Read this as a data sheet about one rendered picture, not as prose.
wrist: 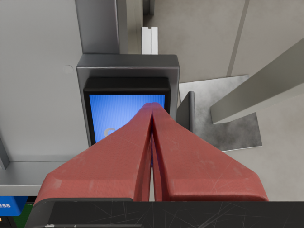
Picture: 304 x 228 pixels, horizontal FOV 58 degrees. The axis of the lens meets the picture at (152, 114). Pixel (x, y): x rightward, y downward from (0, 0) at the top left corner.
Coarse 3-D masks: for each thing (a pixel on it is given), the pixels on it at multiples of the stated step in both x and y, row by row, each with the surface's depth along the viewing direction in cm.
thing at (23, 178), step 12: (0, 168) 20; (12, 168) 20; (24, 168) 20; (36, 168) 20; (48, 168) 20; (0, 180) 19; (12, 180) 19; (24, 180) 19; (36, 180) 19; (0, 192) 19; (12, 192) 19; (24, 192) 19; (36, 192) 19
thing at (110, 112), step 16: (96, 96) 12; (112, 96) 12; (128, 96) 12; (144, 96) 12; (160, 96) 12; (96, 112) 13; (112, 112) 13; (128, 112) 13; (96, 128) 13; (112, 128) 13
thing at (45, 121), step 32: (0, 0) 14; (32, 0) 14; (64, 0) 14; (0, 32) 15; (32, 32) 15; (64, 32) 15; (0, 64) 16; (32, 64) 16; (64, 64) 16; (0, 96) 17; (32, 96) 17; (64, 96) 17; (0, 128) 18; (32, 128) 19; (64, 128) 19; (0, 160) 19; (32, 160) 20; (64, 160) 20
